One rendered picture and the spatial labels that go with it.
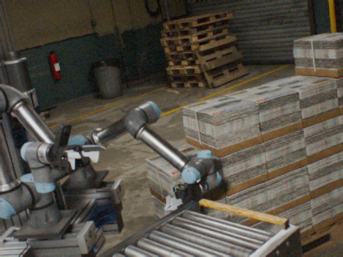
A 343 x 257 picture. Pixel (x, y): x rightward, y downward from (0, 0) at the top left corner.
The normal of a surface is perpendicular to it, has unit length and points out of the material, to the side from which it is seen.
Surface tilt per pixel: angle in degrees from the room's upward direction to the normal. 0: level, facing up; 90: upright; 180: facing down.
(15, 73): 90
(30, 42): 90
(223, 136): 90
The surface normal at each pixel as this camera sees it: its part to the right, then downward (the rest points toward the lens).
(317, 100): 0.44, 0.16
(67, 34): 0.69, 0.07
